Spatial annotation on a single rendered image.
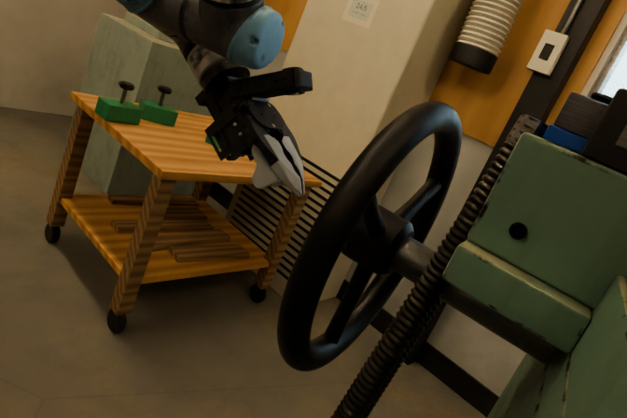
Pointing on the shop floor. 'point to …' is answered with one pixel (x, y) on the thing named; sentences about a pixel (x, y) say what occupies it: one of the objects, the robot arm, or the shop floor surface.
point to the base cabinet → (507, 395)
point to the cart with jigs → (162, 202)
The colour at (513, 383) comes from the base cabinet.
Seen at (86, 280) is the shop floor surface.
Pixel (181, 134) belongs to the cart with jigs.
